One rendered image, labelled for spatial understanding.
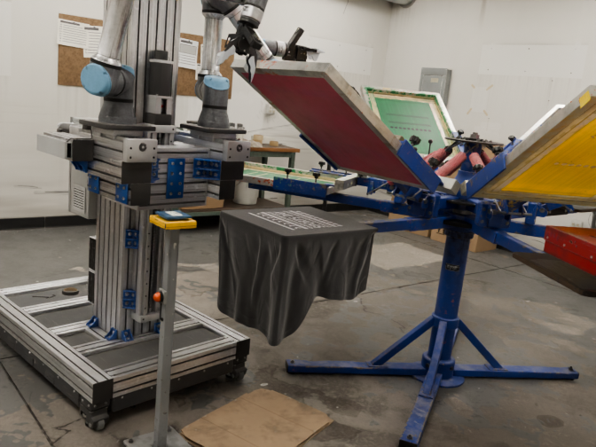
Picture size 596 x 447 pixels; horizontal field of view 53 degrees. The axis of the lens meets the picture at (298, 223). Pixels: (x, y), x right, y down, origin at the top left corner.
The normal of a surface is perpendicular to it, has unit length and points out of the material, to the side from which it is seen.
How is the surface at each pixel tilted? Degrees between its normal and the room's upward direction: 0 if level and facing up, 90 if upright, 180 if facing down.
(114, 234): 90
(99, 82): 97
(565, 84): 90
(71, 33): 88
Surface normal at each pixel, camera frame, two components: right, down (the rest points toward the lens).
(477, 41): -0.77, 0.05
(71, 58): 0.62, 0.22
